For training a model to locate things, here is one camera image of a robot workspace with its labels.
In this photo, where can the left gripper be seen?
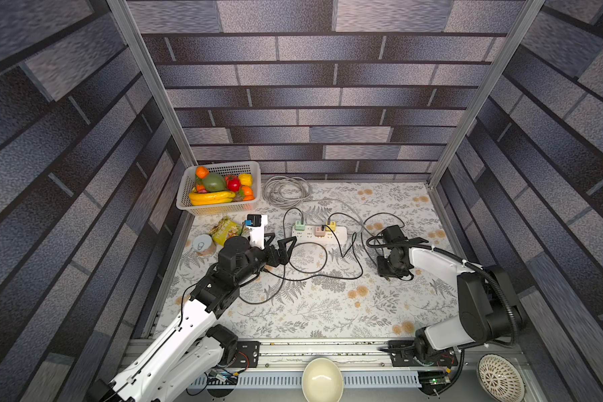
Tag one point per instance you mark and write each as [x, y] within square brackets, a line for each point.
[283, 256]

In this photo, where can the yellow corn chips bag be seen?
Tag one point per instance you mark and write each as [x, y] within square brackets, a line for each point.
[225, 229]

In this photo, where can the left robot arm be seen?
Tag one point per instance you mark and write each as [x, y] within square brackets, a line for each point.
[195, 342]

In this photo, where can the white woven plate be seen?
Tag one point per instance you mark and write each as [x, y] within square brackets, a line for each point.
[500, 379]

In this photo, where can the pull-tab food can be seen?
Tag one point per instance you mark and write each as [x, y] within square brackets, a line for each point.
[204, 245]

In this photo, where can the green plastic mango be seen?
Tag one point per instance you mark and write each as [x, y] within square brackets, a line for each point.
[214, 183]

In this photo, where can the orange plastic tangerine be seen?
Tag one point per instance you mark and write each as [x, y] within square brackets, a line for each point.
[201, 172]

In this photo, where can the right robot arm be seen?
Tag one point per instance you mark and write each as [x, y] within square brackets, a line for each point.
[488, 309]

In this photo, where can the cream ceramic bowl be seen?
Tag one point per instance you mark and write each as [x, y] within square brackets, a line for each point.
[322, 381]

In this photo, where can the yellow plastic banana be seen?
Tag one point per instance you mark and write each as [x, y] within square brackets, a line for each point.
[202, 199]

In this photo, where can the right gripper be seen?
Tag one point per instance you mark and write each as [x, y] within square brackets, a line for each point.
[391, 254]

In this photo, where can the white power strip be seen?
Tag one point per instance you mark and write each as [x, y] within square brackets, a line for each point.
[330, 239]

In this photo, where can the white plastic fruit basket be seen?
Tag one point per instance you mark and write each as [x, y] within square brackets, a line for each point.
[246, 199]

